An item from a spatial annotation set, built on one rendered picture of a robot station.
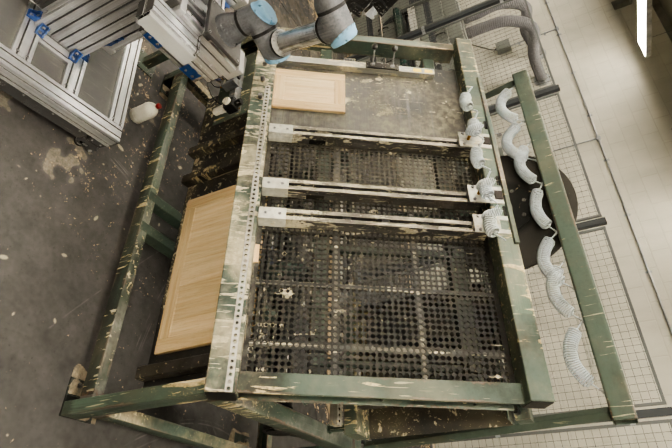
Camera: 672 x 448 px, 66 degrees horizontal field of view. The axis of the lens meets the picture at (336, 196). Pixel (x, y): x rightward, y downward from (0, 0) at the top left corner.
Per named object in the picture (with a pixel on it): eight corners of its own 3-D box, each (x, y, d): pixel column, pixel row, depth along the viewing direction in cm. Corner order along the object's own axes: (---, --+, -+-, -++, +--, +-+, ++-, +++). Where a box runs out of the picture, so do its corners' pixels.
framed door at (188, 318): (190, 202, 299) (187, 200, 298) (269, 175, 279) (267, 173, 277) (157, 355, 246) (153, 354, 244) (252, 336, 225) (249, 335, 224)
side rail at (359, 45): (280, 41, 328) (280, 27, 320) (448, 58, 337) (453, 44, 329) (279, 47, 325) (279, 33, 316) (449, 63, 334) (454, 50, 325)
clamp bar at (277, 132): (269, 129, 274) (269, 96, 255) (485, 147, 284) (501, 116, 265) (267, 143, 268) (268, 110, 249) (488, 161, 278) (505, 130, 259)
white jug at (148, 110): (130, 105, 313) (155, 94, 305) (142, 115, 320) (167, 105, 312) (126, 117, 307) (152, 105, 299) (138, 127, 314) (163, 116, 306)
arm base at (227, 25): (213, 31, 219) (232, 22, 215) (216, 7, 226) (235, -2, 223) (235, 54, 230) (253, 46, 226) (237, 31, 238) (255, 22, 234)
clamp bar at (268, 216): (259, 211, 243) (259, 180, 224) (503, 228, 253) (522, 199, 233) (257, 229, 237) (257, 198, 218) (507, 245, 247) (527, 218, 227)
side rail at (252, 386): (240, 379, 202) (239, 370, 194) (510, 390, 212) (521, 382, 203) (237, 400, 198) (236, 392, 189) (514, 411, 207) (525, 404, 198)
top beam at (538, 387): (450, 50, 333) (455, 37, 325) (465, 51, 334) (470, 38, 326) (520, 408, 202) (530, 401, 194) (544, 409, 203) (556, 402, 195)
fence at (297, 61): (277, 59, 309) (277, 54, 306) (432, 74, 317) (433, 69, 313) (276, 65, 306) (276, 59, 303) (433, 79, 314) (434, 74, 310)
